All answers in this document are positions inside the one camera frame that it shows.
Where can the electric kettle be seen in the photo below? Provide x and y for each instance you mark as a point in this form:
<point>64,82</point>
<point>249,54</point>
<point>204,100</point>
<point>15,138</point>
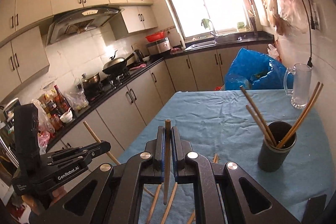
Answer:
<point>138,56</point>

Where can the dark grey utensil holder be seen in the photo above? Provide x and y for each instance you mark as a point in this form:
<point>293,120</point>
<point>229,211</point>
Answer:
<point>270,157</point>

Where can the bamboo chopstick three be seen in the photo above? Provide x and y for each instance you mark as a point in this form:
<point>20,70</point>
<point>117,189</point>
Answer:
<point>299,116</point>

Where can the red plastic basin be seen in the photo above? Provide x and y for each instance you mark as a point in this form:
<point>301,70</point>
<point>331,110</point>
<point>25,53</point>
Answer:
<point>155,37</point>

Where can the bamboo chopstick one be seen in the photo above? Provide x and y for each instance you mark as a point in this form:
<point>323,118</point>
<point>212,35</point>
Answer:
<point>247,96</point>

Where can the range hood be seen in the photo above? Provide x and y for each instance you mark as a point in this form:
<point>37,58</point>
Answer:
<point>75,22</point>

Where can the sauce bottles group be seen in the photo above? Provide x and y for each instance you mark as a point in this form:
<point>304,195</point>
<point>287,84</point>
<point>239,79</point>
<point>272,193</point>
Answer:
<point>55,104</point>

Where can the upper kitchen cabinets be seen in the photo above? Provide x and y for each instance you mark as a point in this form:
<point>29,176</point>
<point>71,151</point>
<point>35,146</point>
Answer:
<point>25,25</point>

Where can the bamboo chopstick five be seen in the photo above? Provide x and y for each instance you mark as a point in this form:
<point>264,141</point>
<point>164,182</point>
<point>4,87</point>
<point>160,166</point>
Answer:
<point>167,160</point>

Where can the sink faucet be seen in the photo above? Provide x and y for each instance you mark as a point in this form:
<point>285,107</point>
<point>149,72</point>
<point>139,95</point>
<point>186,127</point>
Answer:
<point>207,24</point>

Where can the person left hand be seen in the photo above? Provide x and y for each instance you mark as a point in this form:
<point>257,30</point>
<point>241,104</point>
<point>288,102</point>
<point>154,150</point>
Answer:
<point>36,202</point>

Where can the black wok with handle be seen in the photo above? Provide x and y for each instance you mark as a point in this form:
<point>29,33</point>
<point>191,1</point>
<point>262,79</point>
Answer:
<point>116,65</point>

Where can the bamboo chopstick two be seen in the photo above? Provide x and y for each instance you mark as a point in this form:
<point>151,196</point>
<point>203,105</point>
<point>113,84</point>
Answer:
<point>258,118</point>

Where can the white bowl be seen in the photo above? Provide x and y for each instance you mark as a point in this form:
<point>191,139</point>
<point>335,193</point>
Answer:
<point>67,116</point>

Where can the bamboo chopstick four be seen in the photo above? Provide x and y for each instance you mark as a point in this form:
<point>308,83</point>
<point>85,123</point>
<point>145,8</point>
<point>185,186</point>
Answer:
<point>303,115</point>

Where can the clear glass mug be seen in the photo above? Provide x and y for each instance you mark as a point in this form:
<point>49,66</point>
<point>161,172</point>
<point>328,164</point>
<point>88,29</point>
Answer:
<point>301,84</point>

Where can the steel cooking pot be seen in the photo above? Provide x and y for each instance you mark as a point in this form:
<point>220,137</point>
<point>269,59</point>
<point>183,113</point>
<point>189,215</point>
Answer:
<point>91,85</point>

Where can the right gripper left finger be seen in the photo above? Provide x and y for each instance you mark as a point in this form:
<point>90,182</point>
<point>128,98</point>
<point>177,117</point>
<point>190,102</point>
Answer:
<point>111,194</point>

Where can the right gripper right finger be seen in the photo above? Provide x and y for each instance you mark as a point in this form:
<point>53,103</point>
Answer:
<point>224,193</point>

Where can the blue plastic bag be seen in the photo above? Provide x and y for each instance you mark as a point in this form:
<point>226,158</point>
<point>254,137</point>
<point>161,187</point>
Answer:
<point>254,71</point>

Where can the kitchen cabinets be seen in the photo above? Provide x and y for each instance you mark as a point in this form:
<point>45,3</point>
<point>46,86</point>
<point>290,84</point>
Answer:
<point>25,25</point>
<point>147,90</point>

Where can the translucent pink plastic bag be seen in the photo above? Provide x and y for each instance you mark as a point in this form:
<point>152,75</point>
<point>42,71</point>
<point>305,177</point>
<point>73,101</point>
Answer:
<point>292,15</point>

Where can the lower kitchen cabinets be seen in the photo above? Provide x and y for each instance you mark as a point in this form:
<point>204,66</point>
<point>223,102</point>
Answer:
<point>147,90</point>

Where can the blue table cloth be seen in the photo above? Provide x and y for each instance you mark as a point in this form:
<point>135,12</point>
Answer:
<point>308,170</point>

